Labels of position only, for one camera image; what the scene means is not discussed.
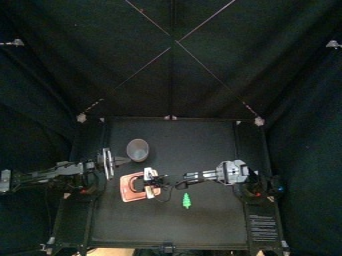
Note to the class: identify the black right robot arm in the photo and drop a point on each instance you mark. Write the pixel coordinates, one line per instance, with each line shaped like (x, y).
(256, 188)

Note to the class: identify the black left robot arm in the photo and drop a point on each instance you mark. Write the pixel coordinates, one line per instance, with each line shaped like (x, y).
(67, 168)

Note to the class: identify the green toy grapes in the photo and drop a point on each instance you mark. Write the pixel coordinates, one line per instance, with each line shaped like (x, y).
(186, 201)

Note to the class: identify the white text label sticker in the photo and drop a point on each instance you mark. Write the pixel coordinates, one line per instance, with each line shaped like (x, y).
(264, 228)

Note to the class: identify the black cloth backdrop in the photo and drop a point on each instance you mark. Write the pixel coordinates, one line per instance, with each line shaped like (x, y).
(178, 66)

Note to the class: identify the white frame corner bracket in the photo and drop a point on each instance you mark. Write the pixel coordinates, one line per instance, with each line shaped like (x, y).
(285, 247)
(82, 117)
(49, 246)
(333, 44)
(260, 121)
(170, 117)
(17, 42)

